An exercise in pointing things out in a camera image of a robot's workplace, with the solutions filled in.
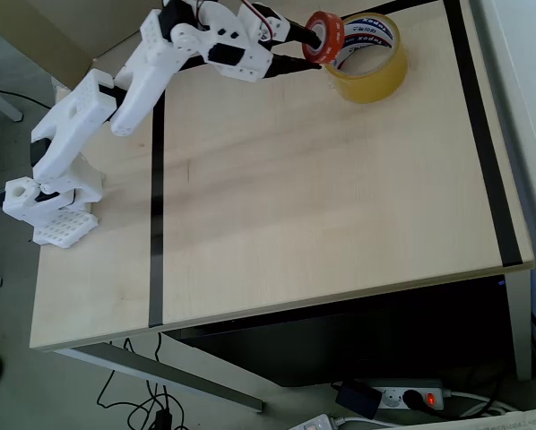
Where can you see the white partition panel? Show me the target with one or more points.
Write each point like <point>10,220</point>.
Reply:
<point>528,89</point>

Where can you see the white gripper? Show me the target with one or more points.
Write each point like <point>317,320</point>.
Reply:
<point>255,63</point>

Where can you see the grey power strip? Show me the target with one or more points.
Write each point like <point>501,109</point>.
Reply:
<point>393,396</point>

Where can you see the white power strip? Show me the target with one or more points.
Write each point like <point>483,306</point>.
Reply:
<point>315,423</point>

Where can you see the black power adapter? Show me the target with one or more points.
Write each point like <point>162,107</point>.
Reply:
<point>357,398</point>

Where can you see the black round plug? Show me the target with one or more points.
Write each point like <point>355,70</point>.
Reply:
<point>412,399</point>

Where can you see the yellow packing tape roll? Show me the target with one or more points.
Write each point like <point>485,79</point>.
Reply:
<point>375,87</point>

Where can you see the red tape roll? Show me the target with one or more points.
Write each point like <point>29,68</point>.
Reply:
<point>335,36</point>

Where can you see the grey metal desk frame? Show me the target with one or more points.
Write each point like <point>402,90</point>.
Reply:
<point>183,376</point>

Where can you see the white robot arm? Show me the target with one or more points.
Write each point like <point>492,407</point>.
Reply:
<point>138,89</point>

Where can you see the brown cardboard box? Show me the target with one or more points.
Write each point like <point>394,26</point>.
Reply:
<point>48,27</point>

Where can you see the long black tape strip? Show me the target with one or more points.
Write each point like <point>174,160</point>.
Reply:
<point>483,148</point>

